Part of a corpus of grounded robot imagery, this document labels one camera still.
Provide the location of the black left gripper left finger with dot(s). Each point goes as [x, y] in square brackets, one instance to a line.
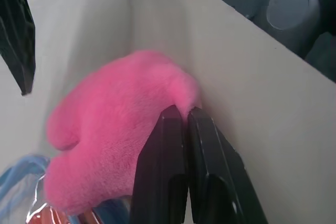
[160, 171]

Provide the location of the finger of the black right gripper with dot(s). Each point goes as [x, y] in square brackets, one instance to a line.
[15, 37]

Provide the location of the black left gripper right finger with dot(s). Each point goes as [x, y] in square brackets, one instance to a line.
[218, 176]

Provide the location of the pink plush cloth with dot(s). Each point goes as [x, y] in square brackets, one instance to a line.
[113, 119]

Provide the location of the clear plastic pouch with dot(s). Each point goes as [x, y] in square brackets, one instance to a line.
[35, 197]

